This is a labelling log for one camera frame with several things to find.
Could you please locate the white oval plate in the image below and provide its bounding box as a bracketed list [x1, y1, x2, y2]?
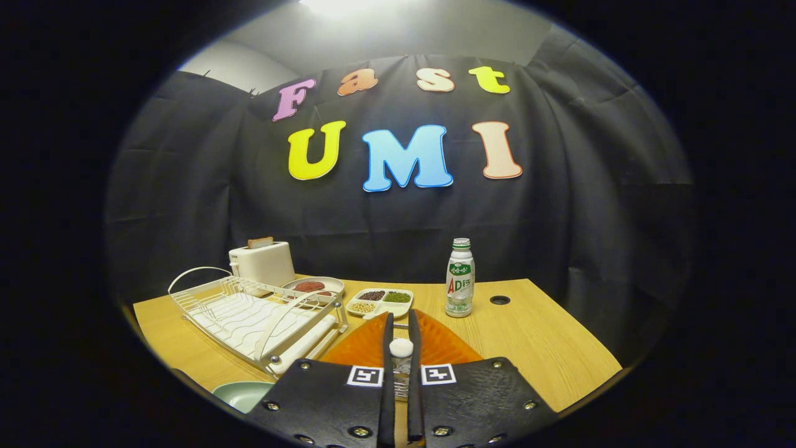
[282, 276, 346, 298]

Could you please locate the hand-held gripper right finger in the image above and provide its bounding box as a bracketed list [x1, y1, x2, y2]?
[407, 309, 558, 448]

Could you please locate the metal wire basket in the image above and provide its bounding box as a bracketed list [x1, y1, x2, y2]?
[393, 320, 412, 400]

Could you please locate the black backdrop cloth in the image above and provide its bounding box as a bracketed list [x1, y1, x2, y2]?
[104, 25, 694, 368]

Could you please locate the pale green plate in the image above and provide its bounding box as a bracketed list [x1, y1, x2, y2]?
[213, 381, 275, 414]

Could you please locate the white toaster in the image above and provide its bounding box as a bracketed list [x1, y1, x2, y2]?
[228, 241, 296, 288]

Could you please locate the white drink bottle green label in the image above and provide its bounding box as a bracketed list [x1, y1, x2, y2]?
[445, 238, 475, 318]

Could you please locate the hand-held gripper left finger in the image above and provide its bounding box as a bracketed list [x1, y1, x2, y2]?
[249, 311, 396, 448]

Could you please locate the white wire dish rack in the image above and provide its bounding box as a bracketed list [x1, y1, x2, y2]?
[168, 266, 349, 379]

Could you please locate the white divided dish with beans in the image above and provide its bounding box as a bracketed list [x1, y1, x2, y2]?
[346, 288, 414, 319]

